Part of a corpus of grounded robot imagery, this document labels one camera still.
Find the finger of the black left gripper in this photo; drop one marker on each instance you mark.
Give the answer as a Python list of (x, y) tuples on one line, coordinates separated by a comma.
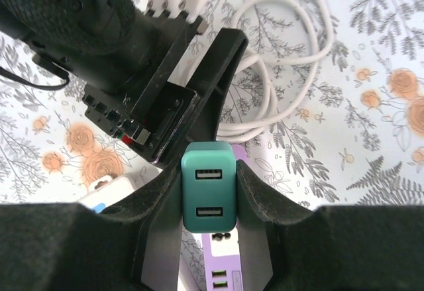
[(218, 72)]

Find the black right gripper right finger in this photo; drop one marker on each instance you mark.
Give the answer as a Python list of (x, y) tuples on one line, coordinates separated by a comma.
[(331, 251)]

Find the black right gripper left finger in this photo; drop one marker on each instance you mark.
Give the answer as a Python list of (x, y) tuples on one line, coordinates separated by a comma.
[(99, 251)]

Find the dark teal USB charger plug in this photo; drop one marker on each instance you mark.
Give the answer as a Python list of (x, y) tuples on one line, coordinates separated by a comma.
[(208, 198)]

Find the purple power strip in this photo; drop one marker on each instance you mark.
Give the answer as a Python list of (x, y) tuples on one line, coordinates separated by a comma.
[(225, 264)]

